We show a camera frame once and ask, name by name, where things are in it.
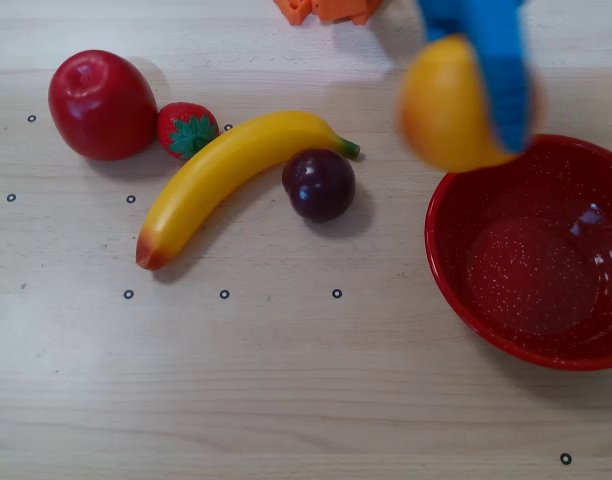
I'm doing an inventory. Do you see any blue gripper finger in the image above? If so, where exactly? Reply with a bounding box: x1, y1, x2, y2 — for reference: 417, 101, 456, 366
473, 0, 535, 154

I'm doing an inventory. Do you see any red toy strawberry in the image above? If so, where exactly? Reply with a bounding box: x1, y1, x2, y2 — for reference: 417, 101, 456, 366
158, 101, 220, 161

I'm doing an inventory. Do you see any orange yellow toy peach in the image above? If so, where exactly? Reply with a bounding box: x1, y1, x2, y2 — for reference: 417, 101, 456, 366
398, 34, 542, 174

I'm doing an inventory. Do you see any orange robot base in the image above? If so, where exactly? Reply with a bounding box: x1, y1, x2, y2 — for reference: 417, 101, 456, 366
274, 0, 385, 26

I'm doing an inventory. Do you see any yellow toy banana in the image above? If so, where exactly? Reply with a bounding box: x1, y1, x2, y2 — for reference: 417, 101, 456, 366
135, 109, 361, 272

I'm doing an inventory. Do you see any red toy apple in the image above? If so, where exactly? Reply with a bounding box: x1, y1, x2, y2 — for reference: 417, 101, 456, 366
48, 49, 160, 162

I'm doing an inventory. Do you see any red speckled bowl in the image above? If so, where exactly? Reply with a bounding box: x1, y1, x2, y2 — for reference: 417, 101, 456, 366
424, 133, 612, 372

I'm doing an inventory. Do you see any dark purple toy plum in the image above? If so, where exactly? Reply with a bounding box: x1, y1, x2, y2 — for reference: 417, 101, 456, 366
281, 148, 357, 224

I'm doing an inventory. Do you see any blue gripper body with servo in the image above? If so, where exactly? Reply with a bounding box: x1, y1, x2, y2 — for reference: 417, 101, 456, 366
416, 0, 477, 44

